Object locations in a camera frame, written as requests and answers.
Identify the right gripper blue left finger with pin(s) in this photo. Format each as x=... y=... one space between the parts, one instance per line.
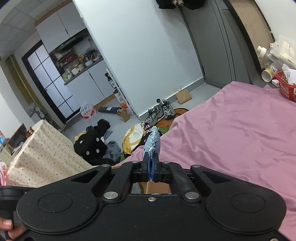
x=125 y=176

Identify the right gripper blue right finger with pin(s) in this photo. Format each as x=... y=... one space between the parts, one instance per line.
x=175 y=176

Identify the grey blue fuzzy cloth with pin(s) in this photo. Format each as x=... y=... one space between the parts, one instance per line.
x=153 y=143

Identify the person right hand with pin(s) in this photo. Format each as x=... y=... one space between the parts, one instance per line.
x=6 y=225

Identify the brown cardboard box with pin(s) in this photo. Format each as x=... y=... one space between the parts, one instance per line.
x=150 y=188

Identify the yellow white cloth pile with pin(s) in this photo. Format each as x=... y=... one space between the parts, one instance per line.
x=134 y=137

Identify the black dotted bag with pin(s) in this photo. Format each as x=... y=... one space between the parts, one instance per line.
x=90 y=146

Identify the small cardboard box on floor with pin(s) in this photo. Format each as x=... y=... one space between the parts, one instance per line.
x=123 y=114

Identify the brown round floor mat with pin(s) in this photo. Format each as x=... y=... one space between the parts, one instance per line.
x=178 y=112

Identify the grey sneakers pair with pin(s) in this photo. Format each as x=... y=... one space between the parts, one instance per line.
x=163 y=109

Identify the black flat package on floor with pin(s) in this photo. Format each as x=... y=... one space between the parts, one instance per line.
x=108 y=109

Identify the red white plastic bag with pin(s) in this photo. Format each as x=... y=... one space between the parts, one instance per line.
x=87 y=111

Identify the polka dot tablecloth table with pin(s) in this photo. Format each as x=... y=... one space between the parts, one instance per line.
x=46 y=156

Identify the pink bed sheet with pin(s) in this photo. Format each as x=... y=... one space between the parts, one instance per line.
x=243 y=131

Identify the kitchen counter cabinet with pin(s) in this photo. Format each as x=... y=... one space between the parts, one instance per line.
x=76 y=57

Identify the grey door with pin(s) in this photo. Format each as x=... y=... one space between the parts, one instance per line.
x=215 y=43

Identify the tape roll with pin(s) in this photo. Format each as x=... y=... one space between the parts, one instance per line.
x=268 y=74

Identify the red plastic basket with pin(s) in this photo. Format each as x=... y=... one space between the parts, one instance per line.
x=287 y=90

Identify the clear plastic bottle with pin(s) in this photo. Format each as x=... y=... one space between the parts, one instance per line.
x=272 y=59

